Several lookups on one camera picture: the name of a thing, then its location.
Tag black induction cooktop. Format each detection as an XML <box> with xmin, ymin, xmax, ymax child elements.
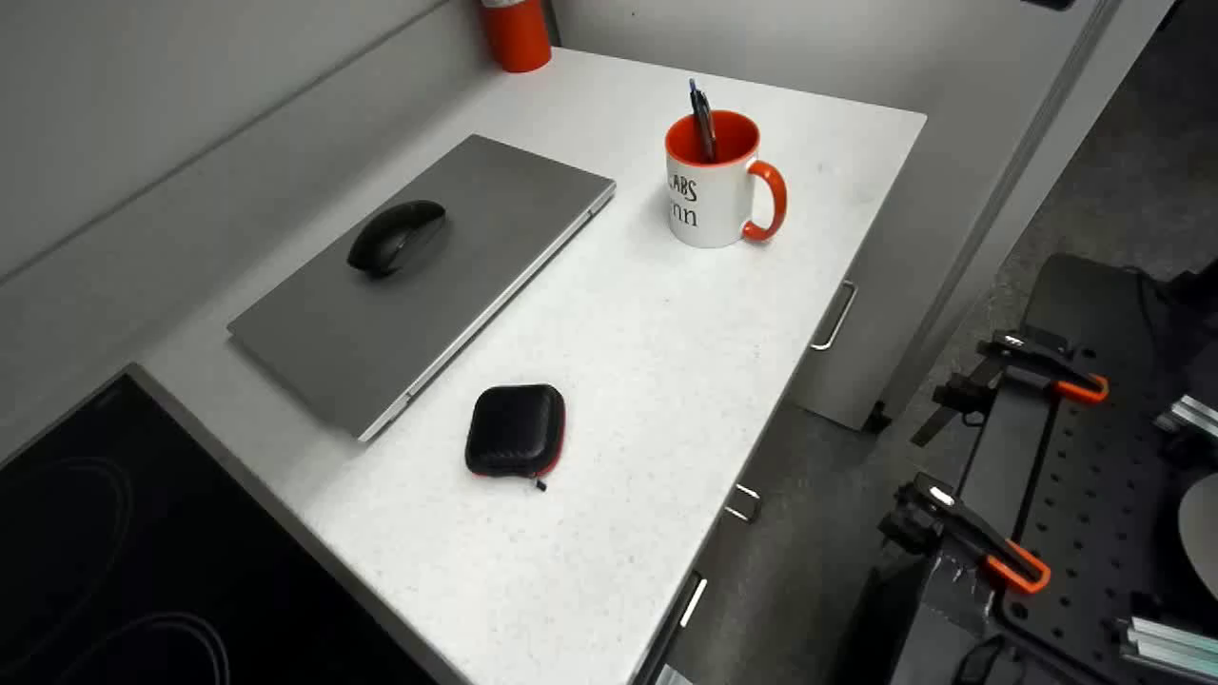
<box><xmin>0</xmin><ymin>374</ymin><xmax>434</xmax><ymax>685</ymax></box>

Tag white and orange mug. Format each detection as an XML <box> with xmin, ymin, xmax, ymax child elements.
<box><xmin>666</xmin><ymin>111</ymin><xmax>789</xmax><ymax>248</ymax></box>

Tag orange cylindrical container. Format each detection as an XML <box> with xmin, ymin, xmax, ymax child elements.
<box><xmin>478</xmin><ymin>0</ymin><xmax>553</xmax><ymax>72</ymax></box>

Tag lower black orange clamp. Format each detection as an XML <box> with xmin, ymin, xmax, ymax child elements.
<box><xmin>880</xmin><ymin>474</ymin><xmax>1050</xmax><ymax>598</ymax></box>

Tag black orange clamp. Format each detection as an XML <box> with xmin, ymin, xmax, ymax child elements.
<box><xmin>880</xmin><ymin>474</ymin><xmax>1050</xmax><ymax>598</ymax></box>
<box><xmin>915</xmin><ymin>330</ymin><xmax>1110</xmax><ymax>445</ymax></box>

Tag upper black orange clamp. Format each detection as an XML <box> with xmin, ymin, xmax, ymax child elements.
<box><xmin>915</xmin><ymin>330</ymin><xmax>1110</xmax><ymax>445</ymax></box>

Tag black computer mouse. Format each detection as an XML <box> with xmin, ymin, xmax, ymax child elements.
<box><xmin>348</xmin><ymin>204</ymin><xmax>445</xmax><ymax>281</ymax></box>

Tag silver cabinet handle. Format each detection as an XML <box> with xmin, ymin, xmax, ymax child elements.
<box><xmin>811</xmin><ymin>281</ymin><xmax>855</xmax><ymax>353</ymax></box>

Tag black perforated mounting board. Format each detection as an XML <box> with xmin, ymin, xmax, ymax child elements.
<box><xmin>888</xmin><ymin>252</ymin><xmax>1218</xmax><ymax>685</ymax></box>

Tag black zippered earphone case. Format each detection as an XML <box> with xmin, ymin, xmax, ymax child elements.
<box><xmin>464</xmin><ymin>386</ymin><xmax>567</xmax><ymax>490</ymax></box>

